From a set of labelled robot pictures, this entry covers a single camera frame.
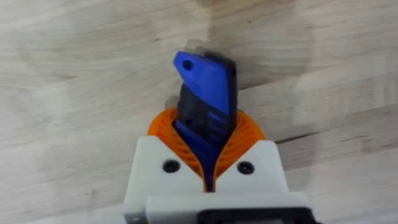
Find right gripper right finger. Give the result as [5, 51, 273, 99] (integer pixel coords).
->
[213, 110, 290, 194]

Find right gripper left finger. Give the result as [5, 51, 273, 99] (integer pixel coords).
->
[123, 107, 207, 216]

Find blue electric screwdriver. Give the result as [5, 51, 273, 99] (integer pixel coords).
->
[172, 50, 239, 193]

